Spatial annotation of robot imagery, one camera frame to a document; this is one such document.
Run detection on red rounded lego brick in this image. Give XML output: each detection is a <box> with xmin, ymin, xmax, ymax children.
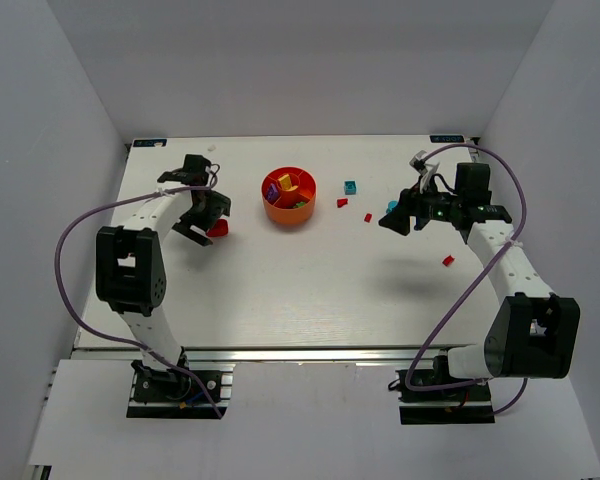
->
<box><xmin>206</xmin><ymin>218</ymin><xmax>229</xmax><ymax>238</ymax></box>

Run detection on purple 2x2 lego brick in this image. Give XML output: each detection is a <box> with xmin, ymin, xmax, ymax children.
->
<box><xmin>264</xmin><ymin>183</ymin><xmax>280</xmax><ymax>204</ymax></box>

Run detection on yellow 2x3 lego brick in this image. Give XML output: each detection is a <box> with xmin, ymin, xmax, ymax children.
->
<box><xmin>277</xmin><ymin>173</ymin><xmax>298</xmax><ymax>192</ymax></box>

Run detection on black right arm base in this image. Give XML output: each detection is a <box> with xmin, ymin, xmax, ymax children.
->
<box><xmin>387</xmin><ymin>355</ymin><xmax>495</xmax><ymax>426</ymax></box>

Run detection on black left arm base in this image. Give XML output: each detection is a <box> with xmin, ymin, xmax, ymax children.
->
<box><xmin>126</xmin><ymin>360</ymin><xmax>220</xmax><ymax>420</ymax></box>

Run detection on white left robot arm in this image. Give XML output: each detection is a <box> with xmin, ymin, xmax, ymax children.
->
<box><xmin>95</xmin><ymin>154</ymin><xmax>231</xmax><ymax>382</ymax></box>

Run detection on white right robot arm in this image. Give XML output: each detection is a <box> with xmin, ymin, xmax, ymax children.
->
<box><xmin>379</xmin><ymin>159</ymin><xmax>580</xmax><ymax>383</ymax></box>

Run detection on teal rounded lego brick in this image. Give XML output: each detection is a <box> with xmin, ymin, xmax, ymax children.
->
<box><xmin>386</xmin><ymin>201</ymin><xmax>398</xmax><ymax>213</ymax></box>

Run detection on red lego piece right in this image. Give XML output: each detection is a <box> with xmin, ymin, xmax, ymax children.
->
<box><xmin>442</xmin><ymin>255</ymin><xmax>455</xmax><ymax>267</ymax></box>

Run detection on teal square lego brick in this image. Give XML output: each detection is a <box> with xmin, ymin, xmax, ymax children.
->
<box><xmin>344</xmin><ymin>180</ymin><xmax>357</xmax><ymax>195</ymax></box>

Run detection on blue label top right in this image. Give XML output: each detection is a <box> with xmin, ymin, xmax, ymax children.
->
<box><xmin>429</xmin><ymin>134</ymin><xmax>465</xmax><ymax>144</ymax></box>

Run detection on blue label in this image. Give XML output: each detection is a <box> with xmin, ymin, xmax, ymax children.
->
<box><xmin>429</xmin><ymin>134</ymin><xmax>465</xmax><ymax>144</ymax></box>
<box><xmin>132</xmin><ymin>138</ymin><xmax>167</xmax><ymax>148</ymax></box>

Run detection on orange round divided container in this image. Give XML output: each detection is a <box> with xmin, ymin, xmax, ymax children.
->
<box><xmin>261</xmin><ymin>166</ymin><xmax>317</xmax><ymax>227</ymax></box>

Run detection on blue label top left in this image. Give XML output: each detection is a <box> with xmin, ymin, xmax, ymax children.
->
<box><xmin>132</xmin><ymin>138</ymin><xmax>167</xmax><ymax>148</ymax></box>

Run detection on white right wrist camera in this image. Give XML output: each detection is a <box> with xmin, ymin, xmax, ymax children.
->
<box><xmin>409</xmin><ymin>150</ymin><xmax>439</xmax><ymax>193</ymax></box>

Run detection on aluminium front table rail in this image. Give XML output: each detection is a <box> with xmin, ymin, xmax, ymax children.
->
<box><xmin>72</xmin><ymin>344</ymin><xmax>549</xmax><ymax>365</ymax></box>

